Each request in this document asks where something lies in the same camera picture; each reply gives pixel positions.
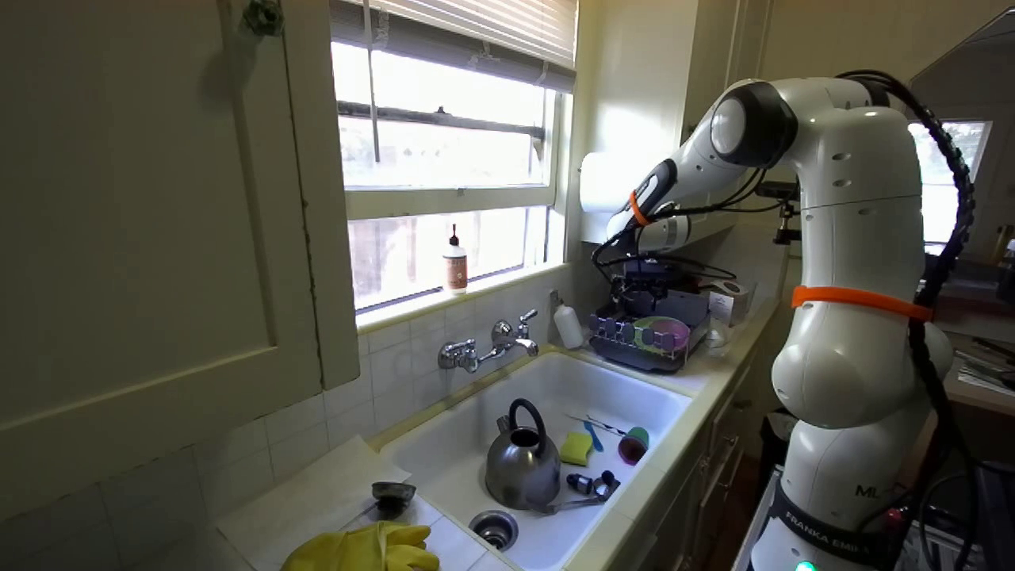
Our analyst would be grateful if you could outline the amber pump soap bottle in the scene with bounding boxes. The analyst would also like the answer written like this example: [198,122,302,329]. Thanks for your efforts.
[442,223,472,294]

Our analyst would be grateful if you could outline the round dish scrubber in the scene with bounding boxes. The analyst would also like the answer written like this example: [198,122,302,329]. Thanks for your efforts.
[615,421,654,471]

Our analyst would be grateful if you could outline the small side window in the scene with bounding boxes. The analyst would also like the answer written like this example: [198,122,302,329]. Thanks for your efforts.
[906,117,996,256]

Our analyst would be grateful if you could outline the white printed box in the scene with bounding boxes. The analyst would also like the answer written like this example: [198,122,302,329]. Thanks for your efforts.
[703,279,755,329]

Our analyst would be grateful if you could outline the cluttered desk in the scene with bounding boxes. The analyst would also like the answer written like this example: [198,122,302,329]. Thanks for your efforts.
[931,235,1015,421]

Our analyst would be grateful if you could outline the blue dish brush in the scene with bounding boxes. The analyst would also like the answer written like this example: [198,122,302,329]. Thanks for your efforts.
[576,417,609,457]

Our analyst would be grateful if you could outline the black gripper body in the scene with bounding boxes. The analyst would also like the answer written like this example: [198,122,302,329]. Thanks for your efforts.
[609,252,680,312]

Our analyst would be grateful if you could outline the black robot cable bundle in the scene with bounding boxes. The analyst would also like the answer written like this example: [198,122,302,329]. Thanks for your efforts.
[836,67,993,571]

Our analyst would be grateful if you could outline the window blind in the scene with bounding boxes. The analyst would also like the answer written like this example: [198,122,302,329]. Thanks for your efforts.
[330,0,583,96]

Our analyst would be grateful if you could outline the dark cabinet knob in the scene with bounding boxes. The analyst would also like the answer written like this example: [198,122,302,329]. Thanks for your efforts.
[240,0,285,39]

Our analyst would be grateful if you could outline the metal sink drain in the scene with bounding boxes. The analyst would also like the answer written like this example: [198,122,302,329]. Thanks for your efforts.
[466,509,523,552]

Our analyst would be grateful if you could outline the cream window frame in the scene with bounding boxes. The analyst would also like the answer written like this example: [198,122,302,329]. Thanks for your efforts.
[327,0,579,329]

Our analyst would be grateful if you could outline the white pump bottle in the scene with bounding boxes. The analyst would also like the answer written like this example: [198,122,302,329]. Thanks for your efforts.
[548,290,587,352]

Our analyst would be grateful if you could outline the steel kettle black handle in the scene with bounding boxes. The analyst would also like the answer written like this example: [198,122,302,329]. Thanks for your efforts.
[483,397,563,518]

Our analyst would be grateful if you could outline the lime green plastic plate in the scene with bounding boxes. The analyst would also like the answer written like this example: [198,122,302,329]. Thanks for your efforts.
[627,314,668,359]

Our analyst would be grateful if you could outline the large orange strap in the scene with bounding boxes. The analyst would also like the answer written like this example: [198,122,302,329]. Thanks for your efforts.
[791,281,939,323]

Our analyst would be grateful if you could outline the white kitchen sink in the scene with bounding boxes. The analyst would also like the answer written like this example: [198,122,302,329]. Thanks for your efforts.
[376,350,695,571]

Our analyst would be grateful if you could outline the chrome wall faucet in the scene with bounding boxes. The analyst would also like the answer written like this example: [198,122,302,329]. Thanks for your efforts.
[435,306,543,378]

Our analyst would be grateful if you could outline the yellow sponge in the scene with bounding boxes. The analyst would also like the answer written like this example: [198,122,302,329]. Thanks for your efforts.
[555,424,597,471]

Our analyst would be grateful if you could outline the cream wall cabinet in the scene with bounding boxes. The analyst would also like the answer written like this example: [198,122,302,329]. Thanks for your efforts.
[0,0,362,525]

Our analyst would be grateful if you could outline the yellow rubber glove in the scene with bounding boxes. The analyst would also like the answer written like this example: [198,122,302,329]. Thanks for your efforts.
[280,518,442,571]

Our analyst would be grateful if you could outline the lower kitchen cabinet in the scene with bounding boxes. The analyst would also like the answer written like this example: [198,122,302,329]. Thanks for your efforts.
[622,352,785,571]

